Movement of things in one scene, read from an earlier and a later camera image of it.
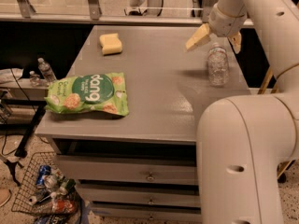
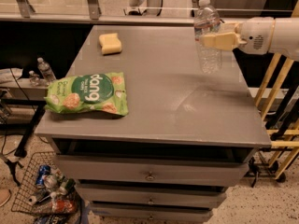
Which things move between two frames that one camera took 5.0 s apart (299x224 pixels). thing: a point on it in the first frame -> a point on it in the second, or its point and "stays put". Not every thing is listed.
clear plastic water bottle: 219,68 -> 207,21
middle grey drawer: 143,193 stays put
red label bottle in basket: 63,205 stays put
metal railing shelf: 107,6 stays put
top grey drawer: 129,169 stays put
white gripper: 224,23 -> 256,36
